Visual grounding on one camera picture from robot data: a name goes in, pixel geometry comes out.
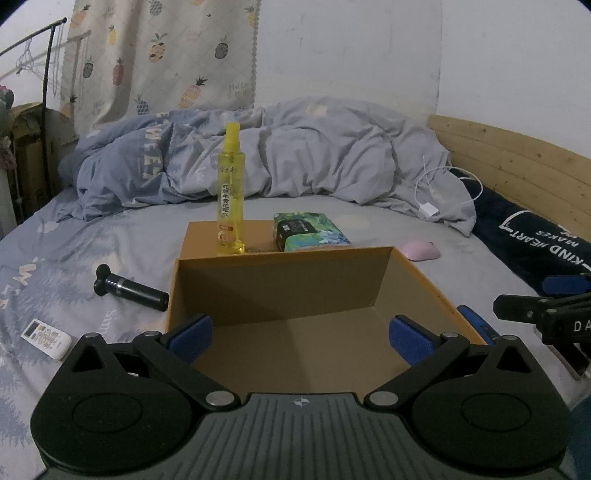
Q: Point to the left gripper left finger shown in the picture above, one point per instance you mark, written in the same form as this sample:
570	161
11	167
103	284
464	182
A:
170	357

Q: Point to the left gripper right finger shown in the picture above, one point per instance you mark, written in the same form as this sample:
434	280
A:
430	357

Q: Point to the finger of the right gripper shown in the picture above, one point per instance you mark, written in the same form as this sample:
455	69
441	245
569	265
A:
567	285

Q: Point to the blue black electric shaver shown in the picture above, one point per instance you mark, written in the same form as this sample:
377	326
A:
483	328

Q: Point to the brown cardboard box lid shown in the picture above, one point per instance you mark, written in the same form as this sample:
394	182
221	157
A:
200	239

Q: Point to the green tissue pack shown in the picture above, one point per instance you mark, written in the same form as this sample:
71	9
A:
295	231

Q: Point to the yellow spray bottle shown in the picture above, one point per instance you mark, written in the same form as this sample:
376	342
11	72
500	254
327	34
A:
230	196

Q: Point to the black printed pillow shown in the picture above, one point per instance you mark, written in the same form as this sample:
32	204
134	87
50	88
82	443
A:
532	247

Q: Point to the black cylindrical handheld device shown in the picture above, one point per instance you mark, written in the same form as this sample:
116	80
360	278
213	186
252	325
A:
107	282

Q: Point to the pink computer mouse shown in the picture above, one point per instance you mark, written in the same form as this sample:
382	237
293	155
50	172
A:
420	250

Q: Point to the wooden headboard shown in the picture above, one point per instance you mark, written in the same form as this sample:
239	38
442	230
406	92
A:
548	180

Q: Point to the grey patterned bed sheet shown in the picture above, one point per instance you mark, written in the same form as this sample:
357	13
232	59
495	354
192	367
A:
505	411

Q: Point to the white remote control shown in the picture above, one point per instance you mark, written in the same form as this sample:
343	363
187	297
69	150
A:
48	339

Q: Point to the brown cardboard box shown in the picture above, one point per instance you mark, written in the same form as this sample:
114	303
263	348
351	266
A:
307	322

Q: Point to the grey blue duvet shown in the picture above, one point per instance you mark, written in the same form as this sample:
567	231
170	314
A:
356	151

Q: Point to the brown bedside cabinet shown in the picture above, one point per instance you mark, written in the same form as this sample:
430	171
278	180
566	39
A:
23	181

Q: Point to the pineapple print curtain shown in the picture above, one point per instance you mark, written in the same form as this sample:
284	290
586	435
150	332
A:
130	58

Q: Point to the black clothes rack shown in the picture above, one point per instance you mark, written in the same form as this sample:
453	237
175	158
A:
44	87

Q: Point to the white charger with cable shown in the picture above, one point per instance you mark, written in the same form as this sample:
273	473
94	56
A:
428	208

